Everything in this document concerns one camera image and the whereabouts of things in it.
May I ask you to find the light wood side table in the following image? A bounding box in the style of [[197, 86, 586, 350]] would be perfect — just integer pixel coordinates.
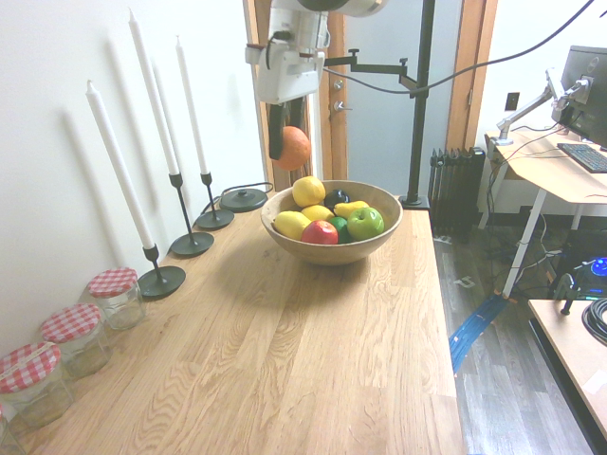
[[526, 298, 607, 455]]

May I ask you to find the red apple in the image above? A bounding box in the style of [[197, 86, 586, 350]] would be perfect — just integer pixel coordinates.
[[300, 219, 340, 246]]

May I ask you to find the dark purple plum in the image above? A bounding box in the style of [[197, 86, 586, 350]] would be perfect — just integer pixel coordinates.
[[323, 189, 352, 210]]

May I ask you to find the black table clamp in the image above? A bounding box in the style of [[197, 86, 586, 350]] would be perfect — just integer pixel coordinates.
[[554, 272, 582, 317]]

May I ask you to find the black kettle base cord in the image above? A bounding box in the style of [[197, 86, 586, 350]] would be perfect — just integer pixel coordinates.
[[201, 181, 276, 217]]

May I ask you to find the green apple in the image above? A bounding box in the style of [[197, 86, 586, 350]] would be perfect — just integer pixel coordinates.
[[346, 206, 385, 240]]

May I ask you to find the green lime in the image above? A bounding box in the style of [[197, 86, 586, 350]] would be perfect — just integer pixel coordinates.
[[330, 216, 353, 245]]

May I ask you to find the black round kettle base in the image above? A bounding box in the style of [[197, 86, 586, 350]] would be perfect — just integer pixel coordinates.
[[220, 187, 268, 212]]

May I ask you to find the black device with light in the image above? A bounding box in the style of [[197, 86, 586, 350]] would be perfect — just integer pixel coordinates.
[[574, 255, 607, 300]]

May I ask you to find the black vertical stand pole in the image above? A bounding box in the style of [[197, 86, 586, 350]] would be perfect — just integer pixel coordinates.
[[399, 0, 437, 210]]

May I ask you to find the wooden fruit bowl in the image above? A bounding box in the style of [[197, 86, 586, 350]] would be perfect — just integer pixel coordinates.
[[260, 179, 405, 266]]

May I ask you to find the black radiator heater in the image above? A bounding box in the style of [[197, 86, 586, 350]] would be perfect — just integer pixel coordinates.
[[428, 146, 487, 237]]

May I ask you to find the white taper candle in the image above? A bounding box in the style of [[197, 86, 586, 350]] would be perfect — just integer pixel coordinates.
[[127, 7, 181, 176], [84, 79, 156, 251], [175, 35, 210, 175]]

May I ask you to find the light wood office desk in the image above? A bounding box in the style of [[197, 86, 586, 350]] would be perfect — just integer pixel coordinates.
[[483, 126, 607, 299]]

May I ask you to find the black coiled cable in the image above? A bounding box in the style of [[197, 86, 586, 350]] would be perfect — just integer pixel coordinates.
[[581, 297, 607, 345]]

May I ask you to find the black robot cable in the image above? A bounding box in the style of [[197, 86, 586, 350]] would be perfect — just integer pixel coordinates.
[[265, 0, 597, 95]]

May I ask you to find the yellow pear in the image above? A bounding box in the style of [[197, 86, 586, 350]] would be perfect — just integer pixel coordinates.
[[333, 200, 370, 220]]

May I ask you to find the orange fruit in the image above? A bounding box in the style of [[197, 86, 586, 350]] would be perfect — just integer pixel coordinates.
[[276, 125, 313, 172]]

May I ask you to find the black computer monitor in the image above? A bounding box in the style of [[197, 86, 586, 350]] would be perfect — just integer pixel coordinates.
[[558, 45, 607, 153]]

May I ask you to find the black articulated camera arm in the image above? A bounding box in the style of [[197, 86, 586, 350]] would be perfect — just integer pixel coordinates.
[[323, 46, 431, 100]]

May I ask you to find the black keyboard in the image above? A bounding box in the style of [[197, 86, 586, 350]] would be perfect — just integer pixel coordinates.
[[556, 141, 607, 174]]

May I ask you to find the black candle holder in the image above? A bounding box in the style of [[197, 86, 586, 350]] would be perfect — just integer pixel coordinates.
[[137, 245, 187, 300], [169, 173, 215, 259], [195, 172, 236, 232]]

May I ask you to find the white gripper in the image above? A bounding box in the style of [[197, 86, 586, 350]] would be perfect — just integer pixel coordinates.
[[254, 45, 326, 161]]

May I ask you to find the blue floor cable strip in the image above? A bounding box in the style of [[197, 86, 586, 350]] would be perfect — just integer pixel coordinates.
[[448, 293, 511, 378]]

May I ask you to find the glass jar red checkered lid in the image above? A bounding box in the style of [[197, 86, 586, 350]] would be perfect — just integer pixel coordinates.
[[0, 340, 76, 429], [40, 302, 114, 379], [87, 267, 147, 332], [0, 402, 26, 455]]

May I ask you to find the yellow lemon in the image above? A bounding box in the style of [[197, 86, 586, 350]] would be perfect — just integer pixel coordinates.
[[273, 210, 312, 241], [301, 204, 336, 223]]

